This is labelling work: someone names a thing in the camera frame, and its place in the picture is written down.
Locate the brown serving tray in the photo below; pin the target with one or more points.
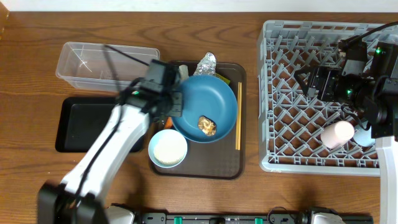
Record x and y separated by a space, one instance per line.
219 159

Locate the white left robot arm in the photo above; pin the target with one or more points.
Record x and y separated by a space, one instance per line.
79 198

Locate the brown food scrap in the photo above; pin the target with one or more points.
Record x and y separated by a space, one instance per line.
207 126

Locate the black tray bin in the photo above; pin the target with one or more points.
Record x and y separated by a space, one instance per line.
82 119

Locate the wooden chopstick right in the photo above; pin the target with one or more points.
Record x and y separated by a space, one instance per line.
238 132

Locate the yellow snack wrapper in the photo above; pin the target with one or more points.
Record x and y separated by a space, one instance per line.
227 81

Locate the light blue rice bowl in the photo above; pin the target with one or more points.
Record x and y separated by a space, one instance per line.
167 148

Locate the dark blue plate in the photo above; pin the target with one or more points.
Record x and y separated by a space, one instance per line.
208 96

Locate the clear plastic bin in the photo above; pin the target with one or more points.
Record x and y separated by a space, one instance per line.
84 66

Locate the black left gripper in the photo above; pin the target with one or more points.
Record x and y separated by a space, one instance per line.
178 111

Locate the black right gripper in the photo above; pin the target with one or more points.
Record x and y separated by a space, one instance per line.
329 76

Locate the pink cup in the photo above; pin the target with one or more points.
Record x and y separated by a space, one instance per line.
337 134

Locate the orange carrot piece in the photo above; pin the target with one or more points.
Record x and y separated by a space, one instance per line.
168 123

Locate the crumpled aluminium foil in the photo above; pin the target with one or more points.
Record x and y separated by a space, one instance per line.
207 65

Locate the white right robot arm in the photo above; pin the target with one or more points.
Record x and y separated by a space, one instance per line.
386 149

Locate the grey dishwasher rack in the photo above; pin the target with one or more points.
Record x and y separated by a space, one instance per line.
290 124

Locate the wooden chopstick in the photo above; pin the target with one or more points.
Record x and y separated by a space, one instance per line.
238 132
237 118

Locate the light blue cup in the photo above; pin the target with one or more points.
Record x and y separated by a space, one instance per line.
363 137

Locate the crumpled white napkin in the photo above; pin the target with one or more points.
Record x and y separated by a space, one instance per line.
184 73

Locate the wooden chopstick left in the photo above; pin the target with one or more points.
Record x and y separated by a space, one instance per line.
237 118

